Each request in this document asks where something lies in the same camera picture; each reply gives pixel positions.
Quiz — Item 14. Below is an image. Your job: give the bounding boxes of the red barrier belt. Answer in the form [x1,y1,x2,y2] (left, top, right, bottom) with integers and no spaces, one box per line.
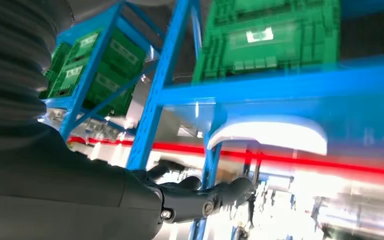
[67,135,384,178]

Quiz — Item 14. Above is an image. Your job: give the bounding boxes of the green plastic crate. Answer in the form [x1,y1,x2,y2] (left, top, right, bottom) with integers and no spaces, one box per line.
[50,42,72,72]
[66,28,147,80]
[39,67,64,100]
[191,19,342,82]
[47,57,137,117]
[208,0,341,23]

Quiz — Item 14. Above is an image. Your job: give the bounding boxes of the blue metal shelf rack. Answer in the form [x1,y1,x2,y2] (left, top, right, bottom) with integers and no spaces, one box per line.
[125,0,384,240]
[42,0,162,143]

